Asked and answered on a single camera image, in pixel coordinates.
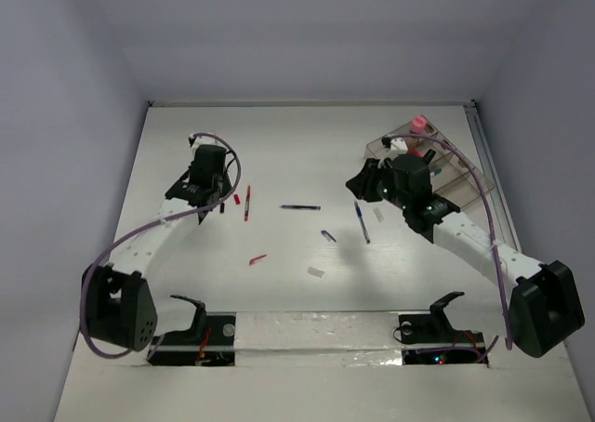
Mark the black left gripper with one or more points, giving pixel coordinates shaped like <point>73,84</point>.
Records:
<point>225,189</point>

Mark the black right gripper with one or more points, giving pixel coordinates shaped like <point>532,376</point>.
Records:
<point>363,183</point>

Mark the blue ballpoint pen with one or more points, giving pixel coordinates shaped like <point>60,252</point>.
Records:
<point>360,217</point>

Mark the red gel pen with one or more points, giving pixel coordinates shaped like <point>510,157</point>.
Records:
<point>247,203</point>

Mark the pink cap black highlighter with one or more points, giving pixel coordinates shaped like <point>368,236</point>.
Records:
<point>414,151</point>

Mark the orange cap black highlighter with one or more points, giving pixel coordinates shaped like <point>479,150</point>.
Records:
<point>428,156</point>

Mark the blue pen cap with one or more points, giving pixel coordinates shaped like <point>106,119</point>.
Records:
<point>328,236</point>

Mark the pink cap sticker bottle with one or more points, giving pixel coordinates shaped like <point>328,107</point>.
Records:
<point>417,127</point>

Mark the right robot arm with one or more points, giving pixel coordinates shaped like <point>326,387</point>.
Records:
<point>540,303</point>

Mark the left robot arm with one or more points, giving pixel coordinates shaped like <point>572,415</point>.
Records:
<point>117,304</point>

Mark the purple gel pen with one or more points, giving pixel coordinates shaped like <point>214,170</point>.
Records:
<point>300,207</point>

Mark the clear acrylic organizer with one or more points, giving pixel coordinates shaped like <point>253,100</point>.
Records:
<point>456,182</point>

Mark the red pen cap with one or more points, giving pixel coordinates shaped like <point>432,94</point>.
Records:
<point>256,260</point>

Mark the white foam front board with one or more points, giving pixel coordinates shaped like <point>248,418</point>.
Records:
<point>506,389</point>

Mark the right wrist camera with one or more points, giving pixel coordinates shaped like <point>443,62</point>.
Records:
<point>394,146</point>

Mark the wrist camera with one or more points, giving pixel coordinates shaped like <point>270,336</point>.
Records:
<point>198,139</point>
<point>394,146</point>

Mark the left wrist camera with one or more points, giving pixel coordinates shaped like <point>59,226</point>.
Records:
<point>198,139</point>

